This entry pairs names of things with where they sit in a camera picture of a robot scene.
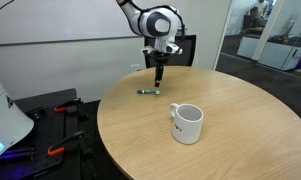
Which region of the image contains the white cabinet behind glass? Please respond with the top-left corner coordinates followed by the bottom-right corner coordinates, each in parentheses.
top-left (237, 35), bottom-right (301, 71)

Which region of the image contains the orange-handled clamp upper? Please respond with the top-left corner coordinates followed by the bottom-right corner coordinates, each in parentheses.
top-left (54, 98), bottom-right (82, 113)

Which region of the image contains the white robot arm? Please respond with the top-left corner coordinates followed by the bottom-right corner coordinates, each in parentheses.
top-left (116, 0), bottom-right (185, 87)

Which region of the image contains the seated person in background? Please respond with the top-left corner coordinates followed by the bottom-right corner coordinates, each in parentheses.
top-left (241, 0), bottom-right (269, 34)

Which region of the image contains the green marker white cap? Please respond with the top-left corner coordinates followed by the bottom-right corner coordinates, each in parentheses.
top-left (137, 90), bottom-right (160, 95)

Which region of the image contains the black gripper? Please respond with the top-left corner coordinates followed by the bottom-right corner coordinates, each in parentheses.
top-left (152, 51), bottom-right (170, 87)

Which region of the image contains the orange-handled clamp lower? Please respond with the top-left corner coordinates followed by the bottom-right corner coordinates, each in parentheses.
top-left (47, 131), bottom-right (85, 157)

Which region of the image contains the black mesh office chair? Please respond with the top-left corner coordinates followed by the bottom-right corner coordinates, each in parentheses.
top-left (144, 35), bottom-right (197, 68)

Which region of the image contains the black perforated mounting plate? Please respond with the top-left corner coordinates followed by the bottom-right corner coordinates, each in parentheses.
top-left (0, 87), bottom-right (83, 180)

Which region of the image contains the white ceramic mug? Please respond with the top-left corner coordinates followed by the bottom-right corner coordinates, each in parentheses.
top-left (169, 103), bottom-right (204, 144)

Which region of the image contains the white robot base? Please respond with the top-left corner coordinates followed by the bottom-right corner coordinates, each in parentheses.
top-left (0, 83), bottom-right (34, 156)

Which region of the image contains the round wooden table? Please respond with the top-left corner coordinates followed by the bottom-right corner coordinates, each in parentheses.
top-left (97, 66), bottom-right (301, 180)

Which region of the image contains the orange-handled clamp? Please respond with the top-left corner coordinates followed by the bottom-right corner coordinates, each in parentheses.
top-left (54, 98), bottom-right (82, 113)
top-left (47, 131), bottom-right (85, 157)

